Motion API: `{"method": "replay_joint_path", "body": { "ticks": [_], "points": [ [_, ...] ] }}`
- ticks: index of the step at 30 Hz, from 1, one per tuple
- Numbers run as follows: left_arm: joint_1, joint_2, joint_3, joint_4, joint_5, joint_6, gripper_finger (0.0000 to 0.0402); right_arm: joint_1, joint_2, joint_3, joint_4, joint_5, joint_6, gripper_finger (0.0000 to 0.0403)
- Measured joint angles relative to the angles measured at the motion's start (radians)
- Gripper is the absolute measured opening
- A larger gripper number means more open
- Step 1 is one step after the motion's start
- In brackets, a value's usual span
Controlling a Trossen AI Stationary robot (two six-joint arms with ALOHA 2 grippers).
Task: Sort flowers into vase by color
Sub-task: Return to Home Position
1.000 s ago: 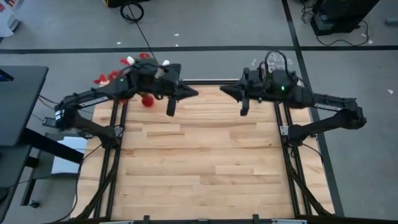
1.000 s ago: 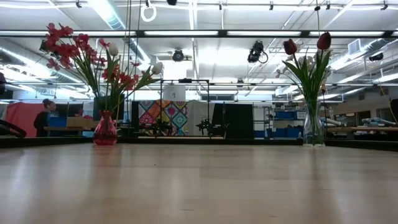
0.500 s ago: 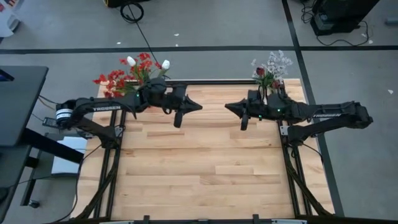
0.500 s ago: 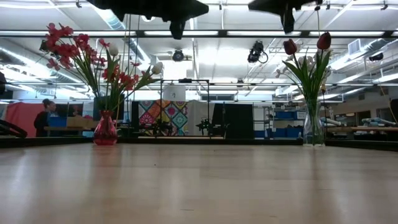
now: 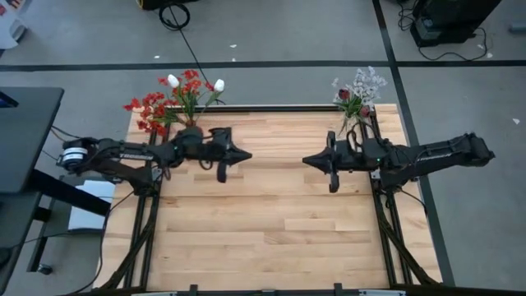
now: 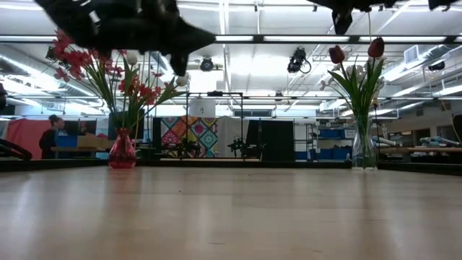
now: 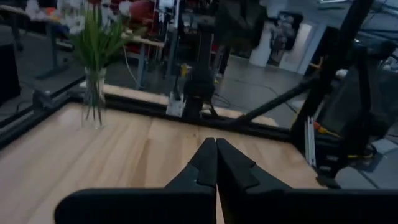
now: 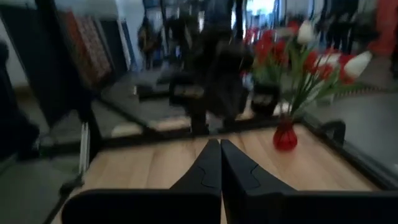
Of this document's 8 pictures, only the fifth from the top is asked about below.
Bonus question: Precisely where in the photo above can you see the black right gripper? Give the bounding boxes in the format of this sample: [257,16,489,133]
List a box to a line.
[302,130,373,194]

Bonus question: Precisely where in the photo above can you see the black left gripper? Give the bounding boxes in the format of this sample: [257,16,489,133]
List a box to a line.
[201,126,253,184]

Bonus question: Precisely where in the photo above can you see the dark red artificial tulip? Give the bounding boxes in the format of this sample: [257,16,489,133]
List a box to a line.
[337,88,358,124]
[348,104,371,128]

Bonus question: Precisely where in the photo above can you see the white artificial tulip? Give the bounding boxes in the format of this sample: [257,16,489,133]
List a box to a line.
[167,73,195,124]
[194,78,227,124]

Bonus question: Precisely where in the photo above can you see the small red flower sprig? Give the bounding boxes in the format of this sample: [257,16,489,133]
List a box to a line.
[157,68,216,124]

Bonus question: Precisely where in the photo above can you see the large red flower bunch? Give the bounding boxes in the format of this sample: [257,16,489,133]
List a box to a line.
[122,91,181,138]

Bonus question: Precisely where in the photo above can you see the clear glass vase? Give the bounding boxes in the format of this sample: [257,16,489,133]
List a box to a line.
[338,109,359,137]

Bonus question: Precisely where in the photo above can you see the white box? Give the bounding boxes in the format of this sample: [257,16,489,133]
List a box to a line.
[67,179,117,232]

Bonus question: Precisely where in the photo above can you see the black floor equipment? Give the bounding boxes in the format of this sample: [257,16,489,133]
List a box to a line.
[409,0,504,49]

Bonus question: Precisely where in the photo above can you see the black desk top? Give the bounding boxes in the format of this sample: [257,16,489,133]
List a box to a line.
[0,86,66,195]

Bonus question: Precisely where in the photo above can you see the white printed object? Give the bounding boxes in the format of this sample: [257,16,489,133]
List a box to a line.
[0,0,30,51]

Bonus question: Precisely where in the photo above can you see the black looped floor cable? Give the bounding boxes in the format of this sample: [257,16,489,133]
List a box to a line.
[158,2,227,106]

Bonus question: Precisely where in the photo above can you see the black tangled floor cable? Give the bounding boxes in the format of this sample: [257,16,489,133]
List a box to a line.
[397,2,489,62]

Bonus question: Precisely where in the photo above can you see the thin black and yellow cables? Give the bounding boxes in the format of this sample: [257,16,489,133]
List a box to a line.
[40,124,83,162]

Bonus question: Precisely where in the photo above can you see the black desk leg frame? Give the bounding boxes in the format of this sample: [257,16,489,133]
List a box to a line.
[25,168,113,273]

